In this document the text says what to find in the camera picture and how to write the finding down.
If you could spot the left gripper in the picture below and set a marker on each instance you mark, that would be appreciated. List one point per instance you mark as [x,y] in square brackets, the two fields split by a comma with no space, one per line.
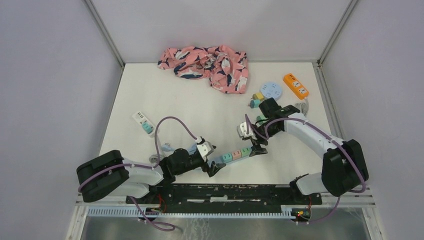
[213,169]

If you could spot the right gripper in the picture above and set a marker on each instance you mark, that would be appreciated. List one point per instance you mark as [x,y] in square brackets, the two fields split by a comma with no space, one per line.
[257,151]

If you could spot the light blue power strip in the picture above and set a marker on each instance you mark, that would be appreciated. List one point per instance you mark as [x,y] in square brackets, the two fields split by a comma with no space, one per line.
[218,159]

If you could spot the teal adapter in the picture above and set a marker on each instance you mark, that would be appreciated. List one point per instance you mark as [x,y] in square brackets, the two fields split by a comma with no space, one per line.
[227,157]
[147,127]
[254,103]

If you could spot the pink adapter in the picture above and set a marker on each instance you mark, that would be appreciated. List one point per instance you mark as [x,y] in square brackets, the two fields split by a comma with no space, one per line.
[235,155]

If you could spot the green adapter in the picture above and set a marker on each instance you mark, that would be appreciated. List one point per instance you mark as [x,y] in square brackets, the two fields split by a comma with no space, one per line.
[260,120]
[245,152]

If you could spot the yellow plug adapter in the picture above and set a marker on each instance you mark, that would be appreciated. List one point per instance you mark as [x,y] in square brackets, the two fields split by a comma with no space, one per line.
[258,96]

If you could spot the round blue socket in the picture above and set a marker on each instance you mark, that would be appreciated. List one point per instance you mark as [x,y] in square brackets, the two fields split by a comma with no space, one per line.
[271,90]

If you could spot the orange power strip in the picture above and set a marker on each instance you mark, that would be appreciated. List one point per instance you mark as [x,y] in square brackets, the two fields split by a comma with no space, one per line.
[295,86]

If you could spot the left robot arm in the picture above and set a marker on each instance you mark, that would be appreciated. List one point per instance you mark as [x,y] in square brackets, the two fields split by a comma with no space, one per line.
[111,174]

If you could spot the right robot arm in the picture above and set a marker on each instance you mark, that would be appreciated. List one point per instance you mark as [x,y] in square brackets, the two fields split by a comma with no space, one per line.
[343,164]

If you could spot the teal adapter on white strip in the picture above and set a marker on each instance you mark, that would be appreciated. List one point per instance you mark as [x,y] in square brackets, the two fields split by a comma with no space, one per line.
[147,127]

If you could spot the pink patterned cloth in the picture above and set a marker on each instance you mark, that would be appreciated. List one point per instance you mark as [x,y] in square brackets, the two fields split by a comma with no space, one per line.
[226,69]

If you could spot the white power strip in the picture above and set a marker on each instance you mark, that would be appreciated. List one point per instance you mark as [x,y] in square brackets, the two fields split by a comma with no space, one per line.
[139,118]

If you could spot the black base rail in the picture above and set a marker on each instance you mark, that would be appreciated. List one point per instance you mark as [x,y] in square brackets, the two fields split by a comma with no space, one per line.
[228,200]

